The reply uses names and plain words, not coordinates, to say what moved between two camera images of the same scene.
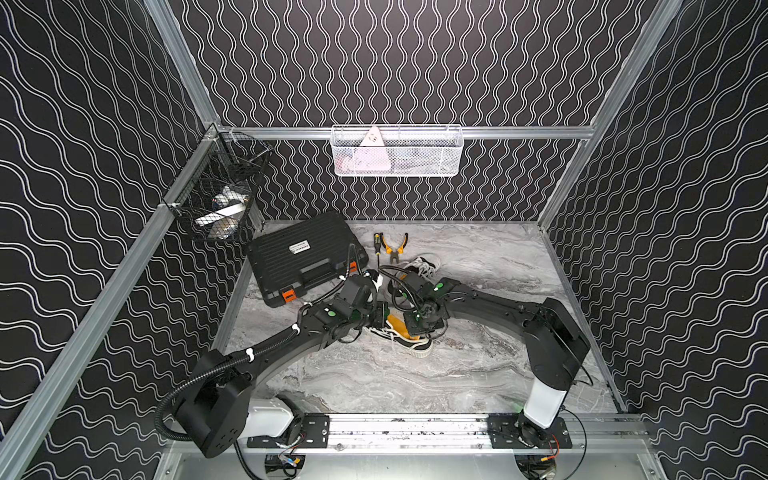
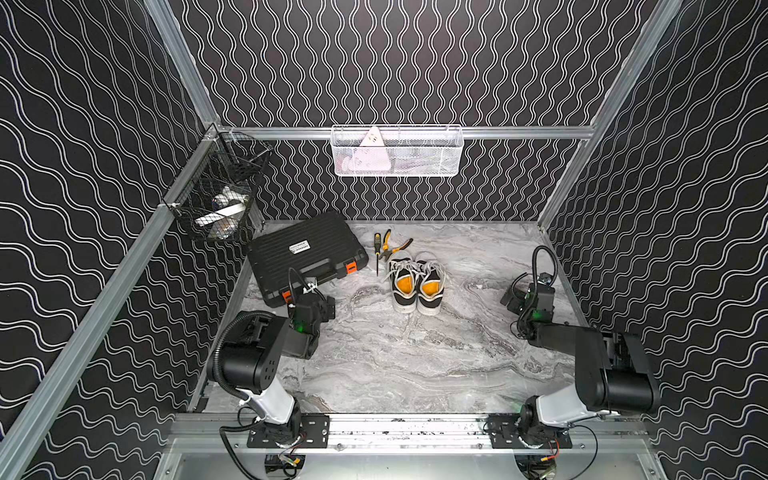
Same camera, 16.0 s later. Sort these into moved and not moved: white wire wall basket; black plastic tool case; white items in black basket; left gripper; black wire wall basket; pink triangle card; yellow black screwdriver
Moved: left gripper
Not moved: black plastic tool case; yellow black screwdriver; white items in black basket; black wire wall basket; pink triangle card; white wire wall basket
